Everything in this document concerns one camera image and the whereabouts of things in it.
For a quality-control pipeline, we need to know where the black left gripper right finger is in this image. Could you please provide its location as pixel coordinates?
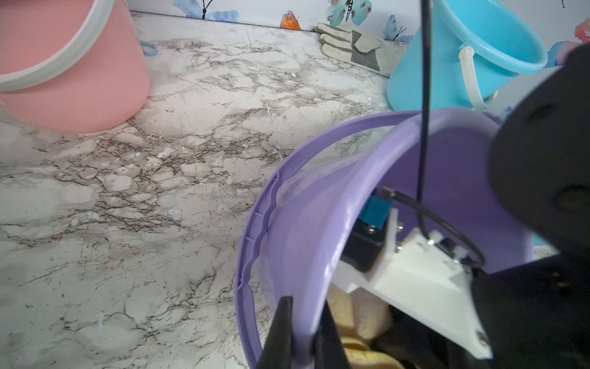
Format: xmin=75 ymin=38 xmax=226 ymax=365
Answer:
xmin=315 ymin=302 xmax=351 ymax=369

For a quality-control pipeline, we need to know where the pink plastic bucket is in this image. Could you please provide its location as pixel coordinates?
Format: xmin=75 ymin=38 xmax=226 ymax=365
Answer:
xmin=1 ymin=1 xmax=151 ymax=133

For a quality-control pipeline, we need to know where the grey white folded cloth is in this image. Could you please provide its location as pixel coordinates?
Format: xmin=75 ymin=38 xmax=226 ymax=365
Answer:
xmin=316 ymin=22 xmax=409 ymax=77

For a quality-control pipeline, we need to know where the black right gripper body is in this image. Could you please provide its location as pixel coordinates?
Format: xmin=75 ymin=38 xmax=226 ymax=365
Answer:
xmin=373 ymin=46 xmax=589 ymax=368

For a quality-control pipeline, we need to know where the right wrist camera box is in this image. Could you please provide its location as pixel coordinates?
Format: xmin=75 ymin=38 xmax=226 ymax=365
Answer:
xmin=332 ymin=188 xmax=493 ymax=360

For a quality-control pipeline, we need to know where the teal bucket with sticker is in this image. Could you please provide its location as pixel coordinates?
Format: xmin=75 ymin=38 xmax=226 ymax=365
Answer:
xmin=386 ymin=0 xmax=549 ymax=112

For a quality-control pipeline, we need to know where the purple plastic bucket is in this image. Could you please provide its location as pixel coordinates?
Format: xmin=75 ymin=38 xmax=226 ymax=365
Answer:
xmin=235 ymin=108 xmax=534 ymax=368

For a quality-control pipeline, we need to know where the cream yellow microfibre cloth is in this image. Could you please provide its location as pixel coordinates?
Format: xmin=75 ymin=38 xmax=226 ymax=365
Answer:
xmin=327 ymin=285 xmax=403 ymax=369

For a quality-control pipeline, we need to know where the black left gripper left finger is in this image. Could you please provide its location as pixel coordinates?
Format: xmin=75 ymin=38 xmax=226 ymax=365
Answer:
xmin=256 ymin=296 xmax=293 ymax=369

